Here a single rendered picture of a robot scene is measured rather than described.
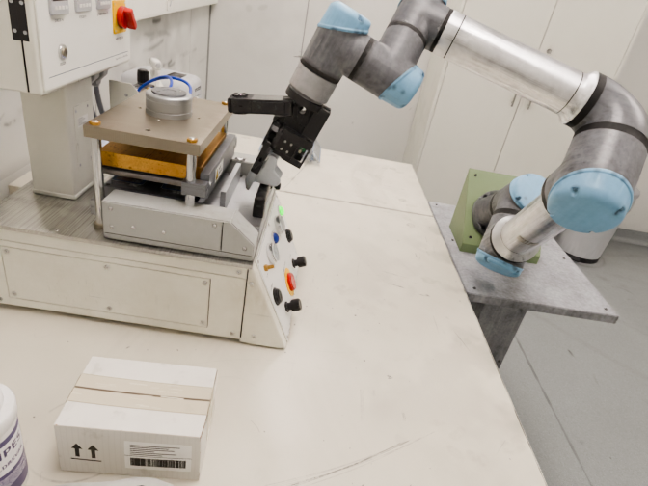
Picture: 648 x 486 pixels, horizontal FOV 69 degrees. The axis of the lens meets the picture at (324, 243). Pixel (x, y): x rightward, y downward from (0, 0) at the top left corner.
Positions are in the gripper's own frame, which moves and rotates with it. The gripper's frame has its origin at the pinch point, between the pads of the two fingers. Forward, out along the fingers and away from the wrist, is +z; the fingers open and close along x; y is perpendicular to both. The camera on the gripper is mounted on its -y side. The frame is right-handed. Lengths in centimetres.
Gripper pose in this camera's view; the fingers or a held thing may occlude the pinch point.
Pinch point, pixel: (247, 181)
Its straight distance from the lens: 92.3
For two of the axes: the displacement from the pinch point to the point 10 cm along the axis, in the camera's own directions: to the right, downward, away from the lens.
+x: 0.3, -4.9, 8.7
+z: -5.0, 7.5, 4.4
